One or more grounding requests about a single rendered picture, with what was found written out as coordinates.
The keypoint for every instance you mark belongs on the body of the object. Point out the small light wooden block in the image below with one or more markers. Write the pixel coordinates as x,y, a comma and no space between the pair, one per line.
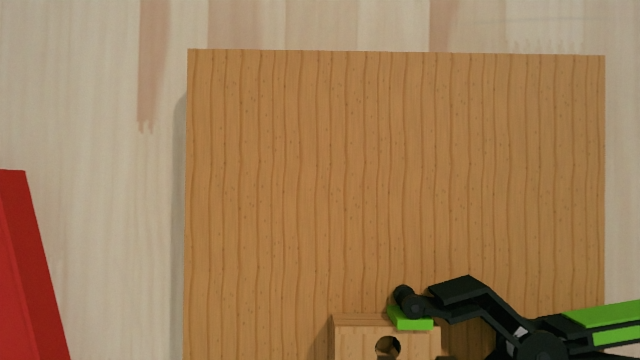
354,337

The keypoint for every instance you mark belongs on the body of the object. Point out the red open tray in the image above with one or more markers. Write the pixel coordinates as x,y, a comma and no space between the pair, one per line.
30,322

